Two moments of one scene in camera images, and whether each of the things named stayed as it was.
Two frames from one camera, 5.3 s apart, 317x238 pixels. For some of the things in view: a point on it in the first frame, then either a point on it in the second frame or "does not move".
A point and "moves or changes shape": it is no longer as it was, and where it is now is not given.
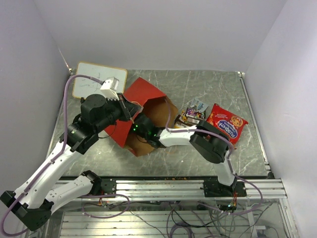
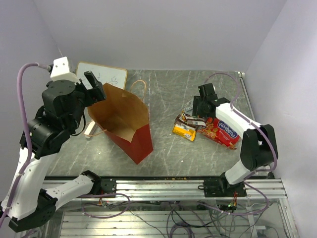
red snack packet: (225, 122) does not move
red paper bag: (155, 105) moves or changes shape
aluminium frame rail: (128, 190) does not move
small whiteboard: (84, 86) does not move
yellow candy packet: (184, 116) does not move
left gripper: (128, 109) -> (93, 94)
